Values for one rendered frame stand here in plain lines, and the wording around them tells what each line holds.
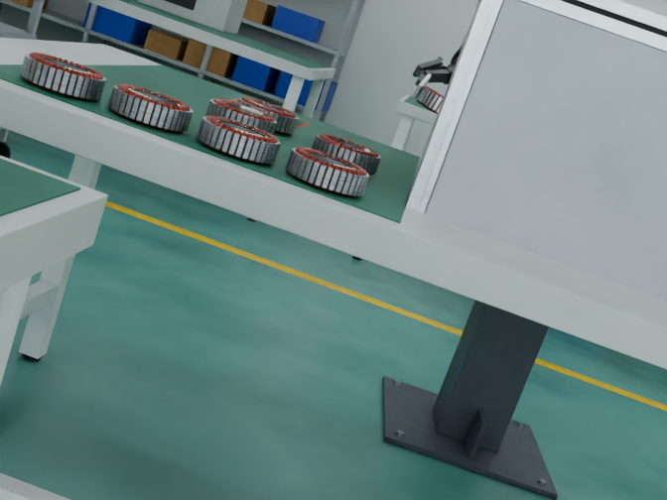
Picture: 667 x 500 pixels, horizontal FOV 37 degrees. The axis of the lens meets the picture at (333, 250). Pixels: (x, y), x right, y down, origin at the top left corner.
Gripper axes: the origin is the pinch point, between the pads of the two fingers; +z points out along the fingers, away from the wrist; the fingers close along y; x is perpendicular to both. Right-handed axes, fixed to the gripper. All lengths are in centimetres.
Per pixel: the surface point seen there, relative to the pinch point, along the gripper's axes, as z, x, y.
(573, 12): 45, -45, 11
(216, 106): 54, -7, -28
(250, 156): 75, -17, -15
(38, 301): 37, 74, -53
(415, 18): -599, 254, -83
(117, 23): -484, 341, -283
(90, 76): 75, -14, -40
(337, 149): 49, -9, -9
